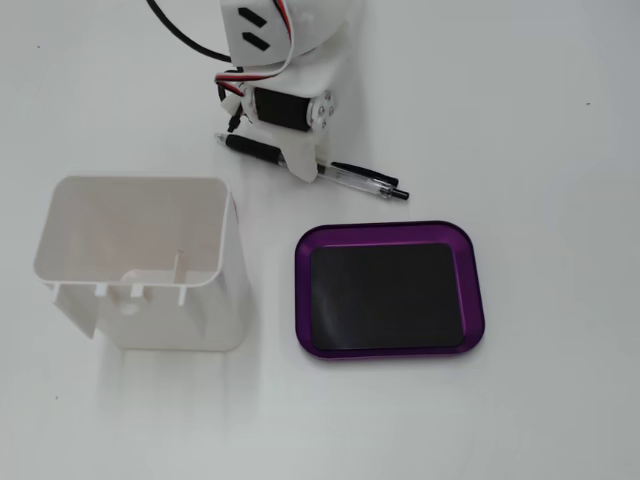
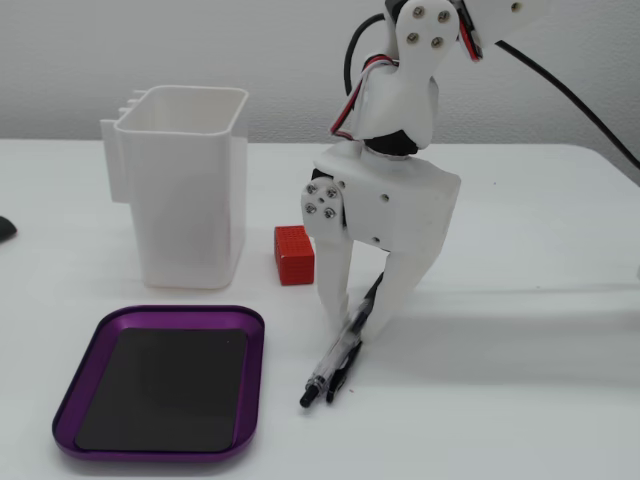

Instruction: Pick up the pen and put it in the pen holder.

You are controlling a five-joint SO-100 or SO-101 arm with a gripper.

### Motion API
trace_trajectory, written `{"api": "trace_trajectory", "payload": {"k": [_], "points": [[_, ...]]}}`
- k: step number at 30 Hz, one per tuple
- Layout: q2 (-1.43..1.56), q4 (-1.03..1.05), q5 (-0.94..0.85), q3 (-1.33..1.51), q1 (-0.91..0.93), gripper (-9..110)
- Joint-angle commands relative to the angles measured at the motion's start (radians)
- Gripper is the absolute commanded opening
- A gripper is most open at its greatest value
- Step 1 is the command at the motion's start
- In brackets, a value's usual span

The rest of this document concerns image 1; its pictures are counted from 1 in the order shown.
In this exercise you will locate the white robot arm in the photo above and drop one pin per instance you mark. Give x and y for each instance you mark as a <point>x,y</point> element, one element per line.
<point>315,25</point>

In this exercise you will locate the white plastic pen holder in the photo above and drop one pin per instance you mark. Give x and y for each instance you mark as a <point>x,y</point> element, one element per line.
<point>150,230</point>

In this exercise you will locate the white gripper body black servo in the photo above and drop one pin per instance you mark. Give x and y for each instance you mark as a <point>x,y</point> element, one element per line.
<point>278,116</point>

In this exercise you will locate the purple metal tray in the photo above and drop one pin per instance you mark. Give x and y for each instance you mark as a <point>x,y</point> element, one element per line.
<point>475,280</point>

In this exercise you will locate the black clear retractable pen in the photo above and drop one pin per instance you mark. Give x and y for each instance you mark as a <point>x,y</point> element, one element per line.
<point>250,146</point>

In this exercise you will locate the black tray mat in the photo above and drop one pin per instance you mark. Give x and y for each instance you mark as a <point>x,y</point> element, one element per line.
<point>385,295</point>

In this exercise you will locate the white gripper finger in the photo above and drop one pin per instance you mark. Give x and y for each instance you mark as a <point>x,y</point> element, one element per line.
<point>302,157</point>

